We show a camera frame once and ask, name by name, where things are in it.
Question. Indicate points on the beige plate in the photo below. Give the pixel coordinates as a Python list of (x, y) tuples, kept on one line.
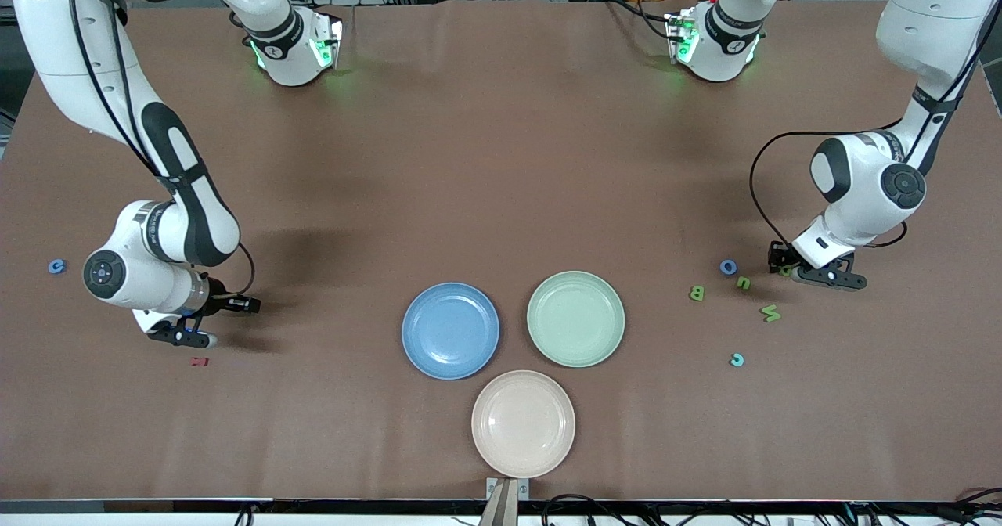
[(523, 424)]

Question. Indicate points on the blue letter G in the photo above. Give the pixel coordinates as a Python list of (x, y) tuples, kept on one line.
[(52, 267)]

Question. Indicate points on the teal letter C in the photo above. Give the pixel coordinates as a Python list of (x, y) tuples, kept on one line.
[(741, 359)]

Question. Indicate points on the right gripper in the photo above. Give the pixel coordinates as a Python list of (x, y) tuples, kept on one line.
[(225, 301)]

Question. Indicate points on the blue letter O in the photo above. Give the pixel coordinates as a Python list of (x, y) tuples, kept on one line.
[(722, 267)]

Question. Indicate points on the brown table cover sheet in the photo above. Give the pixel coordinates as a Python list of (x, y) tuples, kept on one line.
[(501, 158)]

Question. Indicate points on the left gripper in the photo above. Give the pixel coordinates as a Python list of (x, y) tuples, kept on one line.
[(778, 256)]

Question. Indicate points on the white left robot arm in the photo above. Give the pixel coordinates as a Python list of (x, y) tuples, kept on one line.
[(924, 25)]

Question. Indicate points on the green letter B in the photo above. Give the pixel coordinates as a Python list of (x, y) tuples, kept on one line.
[(697, 293)]

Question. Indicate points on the light green plate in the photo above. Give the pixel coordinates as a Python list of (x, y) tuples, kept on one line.
[(576, 318)]

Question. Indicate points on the metal mounting bracket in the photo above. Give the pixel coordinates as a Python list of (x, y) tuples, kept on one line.
[(507, 488)]

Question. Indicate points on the green letter M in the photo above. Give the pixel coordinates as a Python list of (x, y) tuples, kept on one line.
[(771, 314)]

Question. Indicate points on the blue plate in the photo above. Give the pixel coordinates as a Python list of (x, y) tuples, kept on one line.
[(450, 330)]

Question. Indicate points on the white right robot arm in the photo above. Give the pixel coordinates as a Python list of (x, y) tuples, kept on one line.
[(63, 56)]

